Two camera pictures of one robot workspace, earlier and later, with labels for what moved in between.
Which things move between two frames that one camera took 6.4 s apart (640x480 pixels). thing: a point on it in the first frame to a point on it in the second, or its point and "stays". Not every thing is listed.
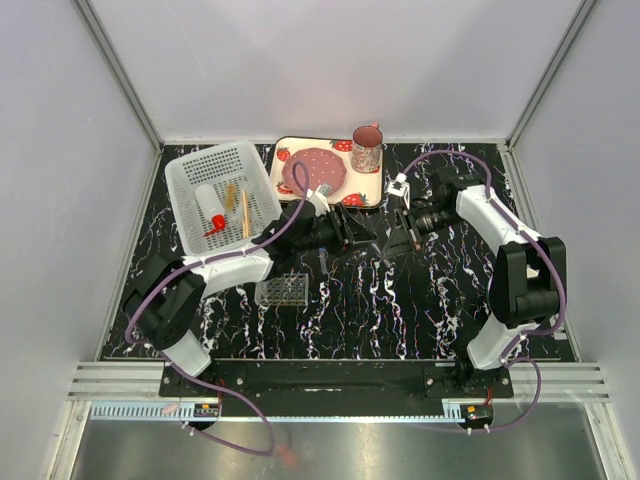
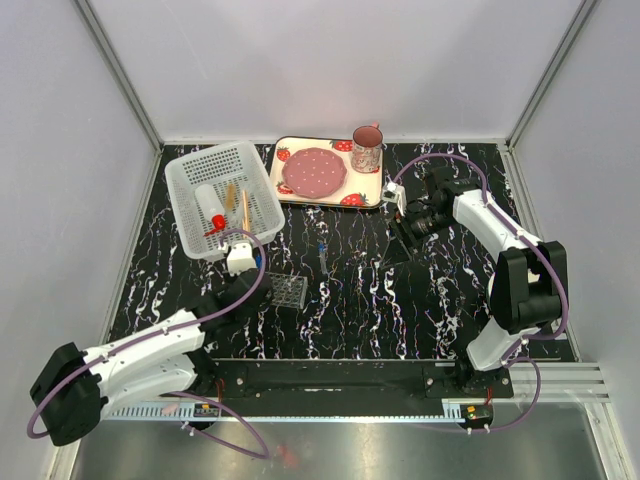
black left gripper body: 326,233 to 246,317
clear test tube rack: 285,290 stays
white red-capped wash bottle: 211,207 stays
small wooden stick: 230,197 stays
